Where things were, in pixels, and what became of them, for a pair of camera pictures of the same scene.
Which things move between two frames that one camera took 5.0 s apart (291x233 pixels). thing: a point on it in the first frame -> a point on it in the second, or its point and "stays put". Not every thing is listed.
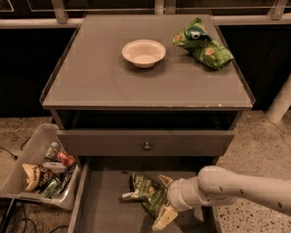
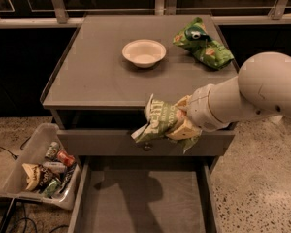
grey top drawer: [143, 143] stays put
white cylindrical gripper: [176, 194] -> [200, 109]
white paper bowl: [144, 52] stays put
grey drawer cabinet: [148, 99] stays put
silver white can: [54, 167] stays put
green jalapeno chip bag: [151, 195] -> [162, 119]
